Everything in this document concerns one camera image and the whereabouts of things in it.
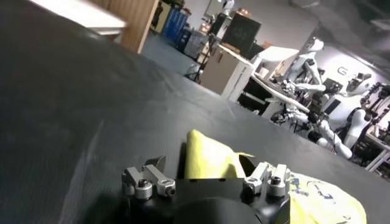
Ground white humanoid robot with base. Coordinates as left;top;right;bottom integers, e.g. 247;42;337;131
307;72;381;161

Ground white standing desk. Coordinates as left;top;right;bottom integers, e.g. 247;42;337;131
249;74;311;121

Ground black panel on tripod stand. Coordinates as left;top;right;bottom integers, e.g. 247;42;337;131
194;12;262;83

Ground white rectangular table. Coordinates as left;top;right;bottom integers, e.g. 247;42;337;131
29;0;127;36

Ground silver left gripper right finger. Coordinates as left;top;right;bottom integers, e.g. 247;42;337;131
239;154;291;198

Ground blue storage boxes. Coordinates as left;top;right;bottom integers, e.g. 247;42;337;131
163;7;188;40

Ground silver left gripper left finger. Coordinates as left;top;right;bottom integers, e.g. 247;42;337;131
121;155;177;200

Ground yellow-green t-shirt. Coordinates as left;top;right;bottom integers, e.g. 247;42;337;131
184;129;368;224

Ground tall white cardboard box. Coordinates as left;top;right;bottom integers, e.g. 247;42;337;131
199;44;255;103

